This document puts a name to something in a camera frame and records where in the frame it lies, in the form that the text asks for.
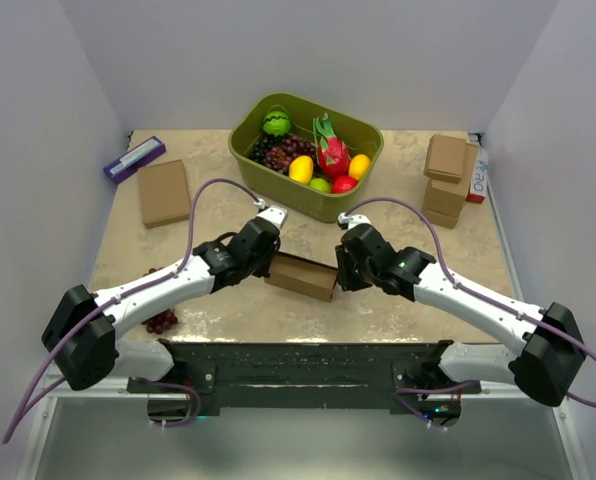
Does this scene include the brown cardboard box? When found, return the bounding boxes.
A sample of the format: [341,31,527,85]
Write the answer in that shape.
[137,160,190,229]
[265,252,338,302]

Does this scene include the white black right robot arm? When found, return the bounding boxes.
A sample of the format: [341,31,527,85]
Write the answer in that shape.
[336,215,586,407]

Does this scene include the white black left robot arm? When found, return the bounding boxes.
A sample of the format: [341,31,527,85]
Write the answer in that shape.
[42,208,285,391]

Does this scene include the flat brown cardboard box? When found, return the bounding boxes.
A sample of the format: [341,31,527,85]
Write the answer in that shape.
[137,160,190,229]

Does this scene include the white red box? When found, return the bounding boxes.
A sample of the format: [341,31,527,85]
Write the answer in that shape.
[466,147,489,204]

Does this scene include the purple white small box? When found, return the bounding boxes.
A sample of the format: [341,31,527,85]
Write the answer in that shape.
[103,136,166,185]

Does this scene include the red toy apple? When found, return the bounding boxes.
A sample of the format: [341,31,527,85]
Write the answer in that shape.
[331,175,358,194]

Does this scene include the green toy lime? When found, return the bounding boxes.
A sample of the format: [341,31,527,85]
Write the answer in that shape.
[309,177,331,193]

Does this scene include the yellow orange toy mango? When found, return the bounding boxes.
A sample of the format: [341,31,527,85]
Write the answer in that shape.
[348,154,371,181]

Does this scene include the dark red toy grapes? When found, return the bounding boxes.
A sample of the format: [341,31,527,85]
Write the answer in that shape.
[263,134,316,175]

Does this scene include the dark blue toy grapes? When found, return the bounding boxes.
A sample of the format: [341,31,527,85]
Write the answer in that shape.
[248,137,274,164]

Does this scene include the red toy dragon fruit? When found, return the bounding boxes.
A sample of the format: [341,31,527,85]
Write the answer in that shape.
[313,113,351,181]

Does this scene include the olive green plastic basin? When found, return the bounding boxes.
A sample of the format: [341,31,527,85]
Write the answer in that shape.
[228,93,384,223]

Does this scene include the red grapes on table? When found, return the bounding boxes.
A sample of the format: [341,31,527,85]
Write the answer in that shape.
[141,267,180,335]

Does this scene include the green toy watermelon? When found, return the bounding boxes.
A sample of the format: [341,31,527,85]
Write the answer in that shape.
[262,110,292,137]

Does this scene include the stacked brown cardboard boxes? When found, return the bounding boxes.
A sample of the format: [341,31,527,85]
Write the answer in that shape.
[422,133,479,229]

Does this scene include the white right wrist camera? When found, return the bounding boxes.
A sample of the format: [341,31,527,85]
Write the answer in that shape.
[337,212,371,230]

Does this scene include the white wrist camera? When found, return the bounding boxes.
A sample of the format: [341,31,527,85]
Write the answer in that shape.
[337,212,371,230]
[254,199,288,231]

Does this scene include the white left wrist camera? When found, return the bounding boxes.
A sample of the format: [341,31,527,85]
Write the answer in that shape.
[254,199,288,231]

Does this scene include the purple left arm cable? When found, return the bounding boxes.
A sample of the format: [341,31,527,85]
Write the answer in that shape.
[1,178,262,445]

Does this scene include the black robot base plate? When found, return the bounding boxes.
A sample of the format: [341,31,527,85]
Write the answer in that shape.
[128,340,481,426]

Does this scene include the aluminium frame rail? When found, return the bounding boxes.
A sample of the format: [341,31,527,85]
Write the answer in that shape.
[39,364,139,401]

